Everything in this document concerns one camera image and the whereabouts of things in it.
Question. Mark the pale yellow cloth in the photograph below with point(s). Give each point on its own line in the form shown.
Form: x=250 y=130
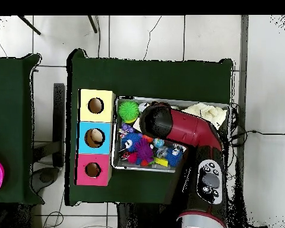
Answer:
x=206 y=113

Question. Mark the wooden box three holes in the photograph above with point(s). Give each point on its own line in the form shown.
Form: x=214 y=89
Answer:
x=94 y=123

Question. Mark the small silver can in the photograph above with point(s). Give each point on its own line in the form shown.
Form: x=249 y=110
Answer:
x=142 y=107

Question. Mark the dark blue spiky ball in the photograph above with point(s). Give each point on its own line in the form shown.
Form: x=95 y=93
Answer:
x=131 y=141

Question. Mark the plain green spiky ball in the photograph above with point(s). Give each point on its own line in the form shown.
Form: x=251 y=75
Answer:
x=128 y=110

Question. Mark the blue globe ball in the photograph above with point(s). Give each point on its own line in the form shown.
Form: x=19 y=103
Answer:
x=158 y=143

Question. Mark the purple spiky toy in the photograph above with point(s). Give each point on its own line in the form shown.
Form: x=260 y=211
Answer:
x=143 y=151

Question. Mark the blue spiky ball with eyes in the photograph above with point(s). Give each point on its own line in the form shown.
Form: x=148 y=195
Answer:
x=174 y=157

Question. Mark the black flat panel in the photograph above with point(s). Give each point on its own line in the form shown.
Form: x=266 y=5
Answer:
x=59 y=118

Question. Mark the black tripod leg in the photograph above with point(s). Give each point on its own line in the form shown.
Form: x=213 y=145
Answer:
x=28 y=24
x=92 y=23

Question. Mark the dark green side table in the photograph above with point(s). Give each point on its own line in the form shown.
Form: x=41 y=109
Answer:
x=19 y=118

